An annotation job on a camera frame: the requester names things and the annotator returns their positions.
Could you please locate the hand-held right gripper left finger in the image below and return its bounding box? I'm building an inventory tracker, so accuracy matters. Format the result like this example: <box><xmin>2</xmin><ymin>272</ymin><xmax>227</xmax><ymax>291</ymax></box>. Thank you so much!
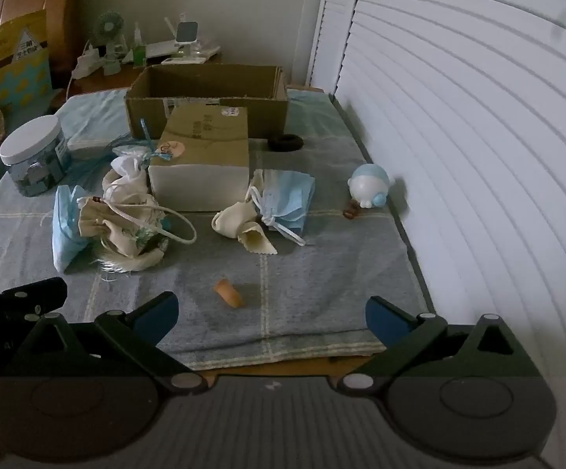
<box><xmin>19</xmin><ymin>291</ymin><xmax>204</xmax><ymax>392</ymax></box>

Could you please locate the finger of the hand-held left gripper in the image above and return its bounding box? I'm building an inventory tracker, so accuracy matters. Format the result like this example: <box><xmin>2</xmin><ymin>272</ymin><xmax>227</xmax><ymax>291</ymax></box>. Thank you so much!
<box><xmin>0</xmin><ymin>277</ymin><xmax>69</xmax><ymax>322</ymax></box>

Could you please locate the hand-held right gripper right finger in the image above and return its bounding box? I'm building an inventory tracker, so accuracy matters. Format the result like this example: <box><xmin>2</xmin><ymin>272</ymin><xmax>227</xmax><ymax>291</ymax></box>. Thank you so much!
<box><xmin>337</xmin><ymin>296</ymin><xmax>533</xmax><ymax>394</ymax></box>

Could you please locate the blue face mask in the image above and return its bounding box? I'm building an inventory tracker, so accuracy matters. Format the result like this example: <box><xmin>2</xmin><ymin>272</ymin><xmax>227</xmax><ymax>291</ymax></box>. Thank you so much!
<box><xmin>51</xmin><ymin>184</ymin><xmax>98</xmax><ymax>274</ymax></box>
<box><xmin>246</xmin><ymin>168</ymin><xmax>317</xmax><ymax>247</ymax></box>
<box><xmin>68</xmin><ymin>117</ymin><xmax>174</xmax><ymax>172</ymax></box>

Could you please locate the cream drawstring pouch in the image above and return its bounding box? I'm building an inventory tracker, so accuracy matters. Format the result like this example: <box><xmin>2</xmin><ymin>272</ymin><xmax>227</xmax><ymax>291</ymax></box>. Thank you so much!
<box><xmin>78</xmin><ymin>190</ymin><xmax>198</xmax><ymax>272</ymax></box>

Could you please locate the cream cloth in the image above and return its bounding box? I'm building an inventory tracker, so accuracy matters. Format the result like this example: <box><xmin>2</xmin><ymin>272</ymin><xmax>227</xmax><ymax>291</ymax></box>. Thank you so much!
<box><xmin>211</xmin><ymin>200</ymin><xmax>279</xmax><ymax>256</ymax></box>

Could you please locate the white cloth pouch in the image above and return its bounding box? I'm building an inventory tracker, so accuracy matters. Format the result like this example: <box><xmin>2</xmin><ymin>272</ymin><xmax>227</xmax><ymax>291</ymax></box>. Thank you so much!
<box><xmin>102</xmin><ymin>154</ymin><xmax>154</xmax><ymax>206</ymax></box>

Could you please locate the brown cardboard box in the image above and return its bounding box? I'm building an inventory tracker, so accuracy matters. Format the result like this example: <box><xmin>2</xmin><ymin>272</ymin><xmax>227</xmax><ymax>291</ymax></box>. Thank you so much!
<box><xmin>124</xmin><ymin>64</ymin><xmax>291</xmax><ymax>140</ymax></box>

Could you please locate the orange finger cot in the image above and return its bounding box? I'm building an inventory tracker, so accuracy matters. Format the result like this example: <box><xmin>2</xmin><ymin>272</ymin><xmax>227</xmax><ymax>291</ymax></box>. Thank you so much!
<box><xmin>215</xmin><ymin>278</ymin><xmax>244</xmax><ymax>310</ymax></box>

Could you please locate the blue and white toy figure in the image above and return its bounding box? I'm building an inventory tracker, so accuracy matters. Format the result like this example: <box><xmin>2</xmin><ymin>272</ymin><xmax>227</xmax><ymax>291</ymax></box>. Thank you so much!
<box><xmin>347</xmin><ymin>163</ymin><xmax>395</xmax><ymax>210</ymax></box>

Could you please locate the round jar with white lid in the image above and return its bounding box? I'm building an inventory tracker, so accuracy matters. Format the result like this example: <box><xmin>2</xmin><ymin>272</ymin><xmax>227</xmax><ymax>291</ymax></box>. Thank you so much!
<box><xmin>0</xmin><ymin>115</ymin><xmax>73</xmax><ymax>199</ymax></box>

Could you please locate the crumpled blue face mask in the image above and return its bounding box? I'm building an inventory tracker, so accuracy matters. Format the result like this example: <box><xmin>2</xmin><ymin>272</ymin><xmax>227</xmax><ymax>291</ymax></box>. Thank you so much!
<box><xmin>68</xmin><ymin>117</ymin><xmax>174</xmax><ymax>172</ymax></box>

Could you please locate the closed olive gift box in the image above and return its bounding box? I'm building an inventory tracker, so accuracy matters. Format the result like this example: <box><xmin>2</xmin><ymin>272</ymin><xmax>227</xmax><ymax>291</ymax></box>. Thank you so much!
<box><xmin>147</xmin><ymin>105</ymin><xmax>251</xmax><ymax>213</ymax></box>

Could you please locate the white louvered door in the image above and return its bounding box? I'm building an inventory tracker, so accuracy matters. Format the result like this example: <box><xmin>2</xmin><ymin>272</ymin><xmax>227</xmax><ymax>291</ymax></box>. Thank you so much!
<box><xmin>307</xmin><ymin>0</ymin><xmax>566</xmax><ymax>377</ymax></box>

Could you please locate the wooden nightstand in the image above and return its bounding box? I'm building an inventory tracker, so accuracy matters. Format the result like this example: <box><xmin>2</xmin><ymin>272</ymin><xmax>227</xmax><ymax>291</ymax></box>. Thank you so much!
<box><xmin>51</xmin><ymin>54</ymin><xmax>225</xmax><ymax>103</ymax></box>

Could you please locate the white charger plug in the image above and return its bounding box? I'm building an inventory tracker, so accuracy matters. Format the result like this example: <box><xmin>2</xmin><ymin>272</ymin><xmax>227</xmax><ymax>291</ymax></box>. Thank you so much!
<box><xmin>70</xmin><ymin>41</ymin><xmax>103</xmax><ymax>81</ymax></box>

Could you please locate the green bottle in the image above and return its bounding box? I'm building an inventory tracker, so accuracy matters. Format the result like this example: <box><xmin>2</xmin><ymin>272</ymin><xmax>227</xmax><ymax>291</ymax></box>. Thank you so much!
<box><xmin>131</xmin><ymin>22</ymin><xmax>147</xmax><ymax>66</ymax></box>

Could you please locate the white router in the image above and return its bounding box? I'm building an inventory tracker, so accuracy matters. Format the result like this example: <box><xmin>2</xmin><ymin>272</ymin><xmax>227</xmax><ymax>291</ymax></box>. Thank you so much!
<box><xmin>143</xmin><ymin>17</ymin><xmax>181</xmax><ymax>59</ymax></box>

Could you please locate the small green desk fan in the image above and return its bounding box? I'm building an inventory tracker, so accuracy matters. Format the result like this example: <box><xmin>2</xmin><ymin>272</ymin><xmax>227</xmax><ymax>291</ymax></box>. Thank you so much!
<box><xmin>95</xmin><ymin>10</ymin><xmax>126</xmax><ymax>76</ymax></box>

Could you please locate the black ring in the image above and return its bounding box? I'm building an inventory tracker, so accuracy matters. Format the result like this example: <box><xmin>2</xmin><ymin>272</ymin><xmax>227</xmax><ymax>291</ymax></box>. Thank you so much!
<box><xmin>267</xmin><ymin>133</ymin><xmax>304</xmax><ymax>152</ymax></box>

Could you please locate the white camera device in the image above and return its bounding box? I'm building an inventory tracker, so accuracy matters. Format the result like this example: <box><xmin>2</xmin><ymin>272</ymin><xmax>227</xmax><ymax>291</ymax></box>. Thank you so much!
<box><xmin>176</xmin><ymin>12</ymin><xmax>201</xmax><ymax>50</ymax></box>

